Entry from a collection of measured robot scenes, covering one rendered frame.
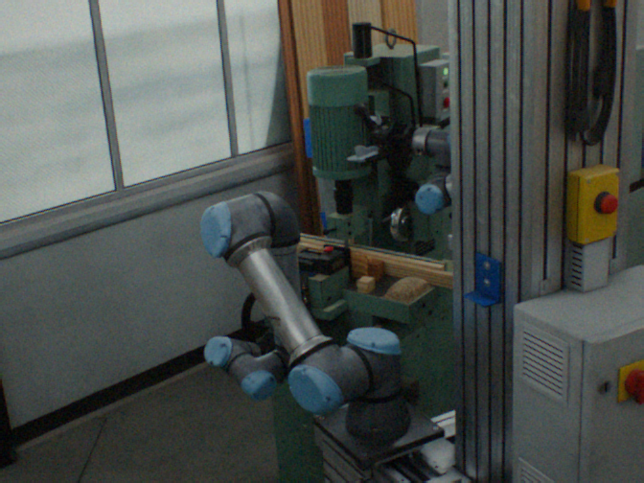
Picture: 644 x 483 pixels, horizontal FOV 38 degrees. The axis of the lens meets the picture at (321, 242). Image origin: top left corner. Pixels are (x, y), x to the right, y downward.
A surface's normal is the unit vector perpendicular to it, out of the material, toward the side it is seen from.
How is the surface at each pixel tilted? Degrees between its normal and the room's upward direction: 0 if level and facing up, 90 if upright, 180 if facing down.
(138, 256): 90
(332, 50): 87
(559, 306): 0
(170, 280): 90
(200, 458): 0
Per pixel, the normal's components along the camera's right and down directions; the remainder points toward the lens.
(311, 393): -0.68, 0.37
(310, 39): 0.68, 0.15
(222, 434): -0.07, -0.94
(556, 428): -0.87, 0.22
